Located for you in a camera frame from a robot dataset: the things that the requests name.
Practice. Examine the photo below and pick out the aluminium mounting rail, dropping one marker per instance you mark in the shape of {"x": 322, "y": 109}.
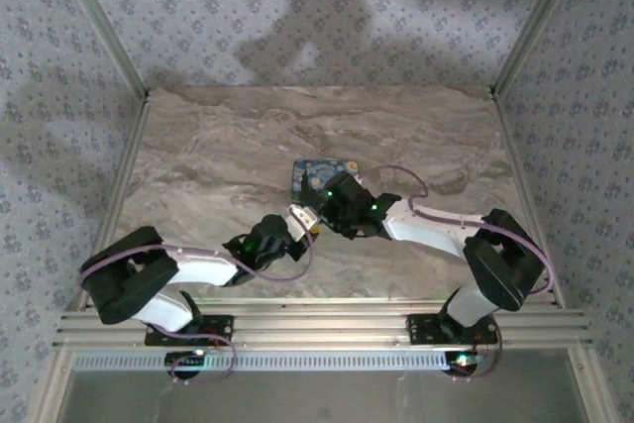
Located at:
{"x": 317, "y": 324}

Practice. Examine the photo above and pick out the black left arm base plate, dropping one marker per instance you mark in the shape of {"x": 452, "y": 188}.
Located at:
{"x": 223, "y": 329}

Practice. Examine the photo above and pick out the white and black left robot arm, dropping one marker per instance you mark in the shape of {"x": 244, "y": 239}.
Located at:
{"x": 198, "y": 267}

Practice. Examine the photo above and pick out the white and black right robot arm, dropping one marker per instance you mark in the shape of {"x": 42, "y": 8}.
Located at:
{"x": 421, "y": 227}

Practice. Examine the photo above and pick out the aluminium frame bar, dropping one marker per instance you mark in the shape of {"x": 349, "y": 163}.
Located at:
{"x": 594, "y": 388}
{"x": 101, "y": 22}
{"x": 517, "y": 170}
{"x": 52, "y": 388}
{"x": 537, "y": 22}
{"x": 119, "y": 185}

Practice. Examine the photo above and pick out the black controller board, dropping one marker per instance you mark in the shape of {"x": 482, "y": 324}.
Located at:
{"x": 458, "y": 362}
{"x": 183, "y": 359}

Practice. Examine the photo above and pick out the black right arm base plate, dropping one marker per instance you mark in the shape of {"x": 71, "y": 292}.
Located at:
{"x": 421, "y": 329}

